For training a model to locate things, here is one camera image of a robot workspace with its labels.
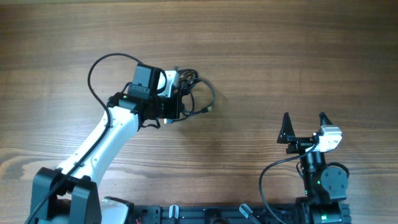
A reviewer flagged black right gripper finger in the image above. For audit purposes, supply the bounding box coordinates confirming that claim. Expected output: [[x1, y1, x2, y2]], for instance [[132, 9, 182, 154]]
[[319, 112, 333, 126], [277, 112, 295, 144]]

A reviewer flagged black usb cable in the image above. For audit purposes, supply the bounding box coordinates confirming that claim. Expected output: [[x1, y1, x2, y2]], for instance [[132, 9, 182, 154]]
[[163, 65, 217, 125]]

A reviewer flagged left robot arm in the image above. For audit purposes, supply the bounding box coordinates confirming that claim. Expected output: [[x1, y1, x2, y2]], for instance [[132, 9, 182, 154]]
[[26, 64, 180, 223]]

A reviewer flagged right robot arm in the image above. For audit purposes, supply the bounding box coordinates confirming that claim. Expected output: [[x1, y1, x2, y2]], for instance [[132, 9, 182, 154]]
[[277, 112, 350, 223]]

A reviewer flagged right camera black cable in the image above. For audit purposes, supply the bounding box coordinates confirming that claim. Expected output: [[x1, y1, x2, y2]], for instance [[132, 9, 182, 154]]
[[259, 141, 320, 224]]

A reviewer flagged camera black cable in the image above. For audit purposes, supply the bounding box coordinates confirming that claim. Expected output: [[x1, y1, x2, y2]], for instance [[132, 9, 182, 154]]
[[24, 52, 144, 224], [259, 141, 320, 224]]

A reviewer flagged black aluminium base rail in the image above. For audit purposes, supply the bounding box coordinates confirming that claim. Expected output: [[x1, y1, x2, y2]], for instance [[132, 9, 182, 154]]
[[93, 203, 352, 224]]

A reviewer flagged left camera black cable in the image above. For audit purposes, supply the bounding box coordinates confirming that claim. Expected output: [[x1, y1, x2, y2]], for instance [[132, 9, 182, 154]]
[[24, 52, 144, 224]]

